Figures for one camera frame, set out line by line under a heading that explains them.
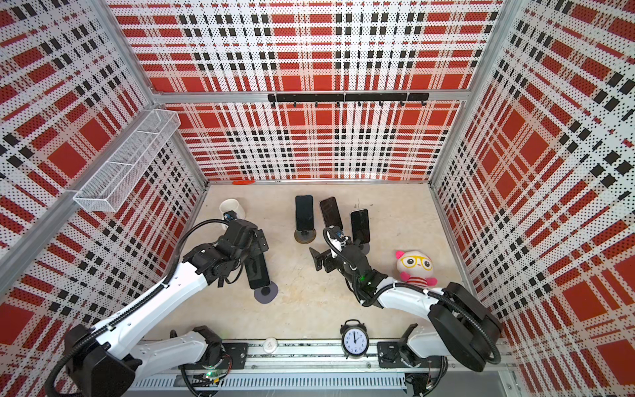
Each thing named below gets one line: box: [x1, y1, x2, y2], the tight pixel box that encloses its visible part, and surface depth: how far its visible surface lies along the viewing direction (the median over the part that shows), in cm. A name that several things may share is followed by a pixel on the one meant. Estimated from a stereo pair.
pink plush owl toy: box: [395, 249, 439, 288], surface depth 88 cm
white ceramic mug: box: [219, 198, 247, 221], surface depth 104 cm
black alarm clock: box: [339, 319, 370, 360], surface depth 76 cm
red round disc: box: [231, 179, 256, 186], surface depth 130 cm
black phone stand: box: [350, 208, 371, 244], surface depth 91 cm
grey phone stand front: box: [253, 281, 279, 305], surface depth 88 cm
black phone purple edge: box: [319, 196, 344, 230], surface depth 97 cm
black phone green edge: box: [295, 195, 315, 231], surface depth 96 cm
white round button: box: [262, 336, 278, 354], surface depth 77 cm
